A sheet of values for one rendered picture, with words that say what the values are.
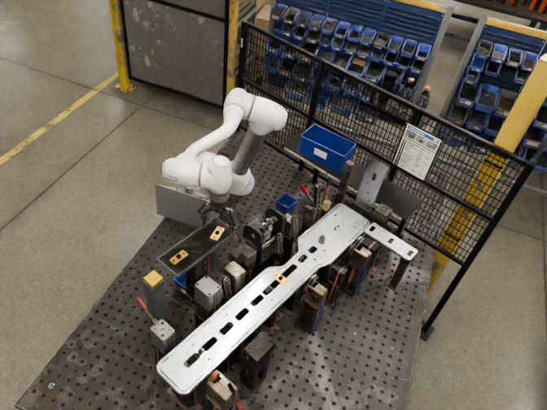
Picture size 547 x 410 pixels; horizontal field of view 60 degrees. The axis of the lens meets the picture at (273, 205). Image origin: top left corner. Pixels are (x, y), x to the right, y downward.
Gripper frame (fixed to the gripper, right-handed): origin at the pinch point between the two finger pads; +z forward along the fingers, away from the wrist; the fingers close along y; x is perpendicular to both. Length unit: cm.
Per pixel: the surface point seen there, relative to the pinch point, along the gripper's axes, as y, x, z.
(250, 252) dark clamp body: 16.6, 3.1, 12.3
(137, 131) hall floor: -170, 173, 120
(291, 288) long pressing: 41.2, -1.8, 20.0
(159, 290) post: -9.4, -36.0, 10.0
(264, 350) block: 42, -39, 17
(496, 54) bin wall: 111, 254, -9
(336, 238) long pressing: 52, 39, 20
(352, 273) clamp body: 66, 31, 33
